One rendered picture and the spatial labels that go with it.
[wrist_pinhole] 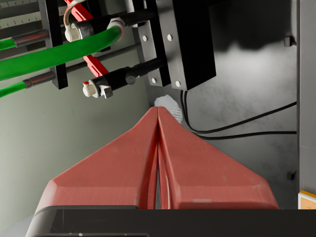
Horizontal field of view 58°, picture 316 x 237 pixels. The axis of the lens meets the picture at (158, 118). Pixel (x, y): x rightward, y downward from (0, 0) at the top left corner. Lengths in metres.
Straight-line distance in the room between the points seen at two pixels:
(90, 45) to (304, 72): 0.26
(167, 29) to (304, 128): 0.25
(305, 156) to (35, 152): 0.56
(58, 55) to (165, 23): 0.27
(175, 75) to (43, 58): 0.30
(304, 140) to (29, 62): 0.35
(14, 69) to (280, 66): 0.43
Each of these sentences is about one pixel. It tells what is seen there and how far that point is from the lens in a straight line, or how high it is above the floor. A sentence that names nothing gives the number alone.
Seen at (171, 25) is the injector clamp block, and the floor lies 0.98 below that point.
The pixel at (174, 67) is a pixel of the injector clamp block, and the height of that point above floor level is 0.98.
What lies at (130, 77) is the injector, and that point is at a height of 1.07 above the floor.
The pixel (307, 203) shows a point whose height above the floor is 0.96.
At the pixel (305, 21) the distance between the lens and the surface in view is 0.38.
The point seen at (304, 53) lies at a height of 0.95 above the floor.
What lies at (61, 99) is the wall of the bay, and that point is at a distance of 0.72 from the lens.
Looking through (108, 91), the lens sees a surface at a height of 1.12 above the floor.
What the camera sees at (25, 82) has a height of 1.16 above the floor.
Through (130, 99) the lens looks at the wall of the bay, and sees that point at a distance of 0.82.
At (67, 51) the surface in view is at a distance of 0.24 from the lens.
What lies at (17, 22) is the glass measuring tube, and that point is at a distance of 0.67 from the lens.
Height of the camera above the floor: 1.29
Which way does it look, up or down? 33 degrees down
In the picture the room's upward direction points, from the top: 119 degrees counter-clockwise
